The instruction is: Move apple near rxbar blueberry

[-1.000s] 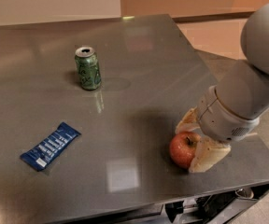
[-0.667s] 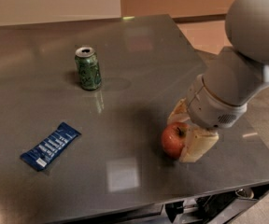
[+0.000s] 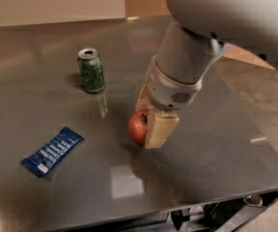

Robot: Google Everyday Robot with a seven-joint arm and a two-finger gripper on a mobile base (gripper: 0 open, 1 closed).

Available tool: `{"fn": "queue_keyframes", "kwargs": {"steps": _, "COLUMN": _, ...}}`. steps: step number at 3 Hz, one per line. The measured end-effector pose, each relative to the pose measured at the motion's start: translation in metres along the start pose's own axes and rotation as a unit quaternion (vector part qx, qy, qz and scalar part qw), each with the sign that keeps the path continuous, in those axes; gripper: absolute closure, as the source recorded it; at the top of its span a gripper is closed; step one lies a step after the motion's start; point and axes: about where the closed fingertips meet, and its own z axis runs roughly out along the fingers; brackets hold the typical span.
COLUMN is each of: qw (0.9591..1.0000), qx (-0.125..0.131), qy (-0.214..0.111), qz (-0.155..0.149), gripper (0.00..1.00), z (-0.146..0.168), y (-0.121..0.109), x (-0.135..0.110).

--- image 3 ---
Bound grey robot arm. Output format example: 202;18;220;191
127;0;278;149

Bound blue rxbar wrapper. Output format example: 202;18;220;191
21;127;84;178

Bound red apple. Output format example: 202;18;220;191
127;109;150;147

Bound dark drawer under table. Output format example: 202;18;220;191
126;190;278;232

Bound green soda can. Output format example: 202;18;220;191
77;47;105;94

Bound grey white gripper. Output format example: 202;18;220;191
135;56;202;149

